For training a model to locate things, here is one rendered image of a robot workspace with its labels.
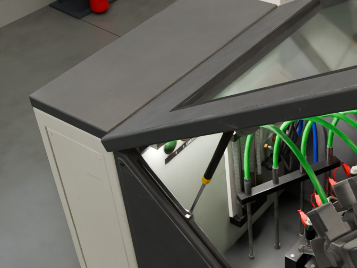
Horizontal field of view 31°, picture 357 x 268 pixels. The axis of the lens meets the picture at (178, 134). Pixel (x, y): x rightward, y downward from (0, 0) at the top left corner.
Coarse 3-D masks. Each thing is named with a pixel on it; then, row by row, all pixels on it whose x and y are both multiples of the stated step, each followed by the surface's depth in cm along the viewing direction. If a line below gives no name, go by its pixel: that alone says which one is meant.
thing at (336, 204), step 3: (336, 201) 162; (333, 204) 161; (336, 204) 161; (336, 207) 161; (339, 207) 161; (336, 210) 161; (339, 210) 161; (342, 210) 161; (345, 210) 161; (339, 213) 158; (342, 213) 156; (342, 216) 155; (342, 219) 155
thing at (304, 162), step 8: (272, 128) 152; (248, 136) 166; (280, 136) 150; (248, 144) 169; (288, 144) 148; (248, 152) 171; (296, 152) 146; (248, 160) 174; (304, 160) 145; (248, 168) 176; (304, 168) 145; (248, 176) 177; (312, 176) 144; (320, 192) 143
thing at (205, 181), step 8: (224, 136) 120; (224, 144) 122; (216, 152) 125; (216, 160) 127; (208, 168) 130; (216, 168) 130; (208, 176) 132; (200, 192) 139; (192, 208) 145; (192, 216) 148
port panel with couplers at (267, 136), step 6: (276, 126) 199; (264, 132) 194; (270, 132) 197; (264, 138) 195; (270, 138) 199; (264, 144) 197; (270, 144) 200; (264, 150) 198; (270, 150) 196; (264, 156) 199
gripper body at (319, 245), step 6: (354, 228) 141; (312, 240) 142; (318, 240) 142; (324, 240) 142; (312, 246) 142; (318, 246) 142; (324, 246) 140; (318, 252) 141; (324, 252) 141; (318, 258) 141; (324, 258) 141; (318, 264) 141; (324, 264) 141; (330, 264) 141
